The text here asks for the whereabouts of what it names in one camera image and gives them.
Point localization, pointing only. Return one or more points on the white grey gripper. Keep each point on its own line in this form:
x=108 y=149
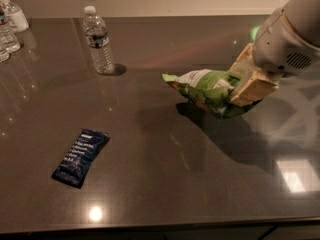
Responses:
x=279 y=47

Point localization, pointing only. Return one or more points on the green rice chip bag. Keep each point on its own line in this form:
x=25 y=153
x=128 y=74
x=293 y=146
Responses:
x=210 y=90

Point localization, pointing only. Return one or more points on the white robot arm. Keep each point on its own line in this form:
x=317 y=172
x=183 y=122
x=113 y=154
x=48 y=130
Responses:
x=304 y=16

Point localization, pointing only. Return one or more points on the clear plastic water bottle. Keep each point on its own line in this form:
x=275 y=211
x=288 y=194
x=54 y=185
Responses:
x=97 y=39

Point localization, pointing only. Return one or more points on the dark blue snack bar wrapper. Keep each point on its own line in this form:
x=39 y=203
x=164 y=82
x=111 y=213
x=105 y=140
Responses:
x=75 y=165

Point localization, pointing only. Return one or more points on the white pump dispenser bottle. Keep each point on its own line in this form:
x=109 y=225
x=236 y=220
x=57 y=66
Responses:
x=15 y=16

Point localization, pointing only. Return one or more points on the water bottle with red label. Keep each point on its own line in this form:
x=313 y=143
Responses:
x=7 y=36

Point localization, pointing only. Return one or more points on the clear bottle at left edge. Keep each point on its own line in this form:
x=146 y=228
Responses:
x=4 y=55

